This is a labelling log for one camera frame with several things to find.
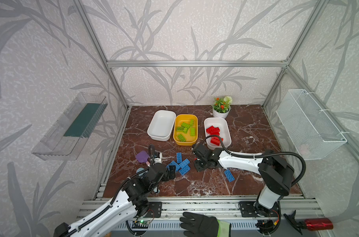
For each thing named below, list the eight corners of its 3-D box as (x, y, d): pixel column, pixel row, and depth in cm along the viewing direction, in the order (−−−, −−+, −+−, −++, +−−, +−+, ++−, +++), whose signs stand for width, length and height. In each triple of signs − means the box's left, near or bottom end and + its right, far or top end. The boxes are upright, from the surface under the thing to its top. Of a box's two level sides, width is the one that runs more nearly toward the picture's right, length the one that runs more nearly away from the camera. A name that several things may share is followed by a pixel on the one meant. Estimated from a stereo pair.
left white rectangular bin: (147, 140, 103) (145, 135, 98) (157, 114, 119) (156, 108, 114) (170, 143, 101) (169, 138, 96) (177, 116, 117) (177, 111, 112)
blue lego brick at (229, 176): (229, 182, 84) (230, 181, 83) (223, 172, 88) (224, 170, 86) (234, 180, 85) (235, 178, 83) (228, 170, 89) (229, 168, 87)
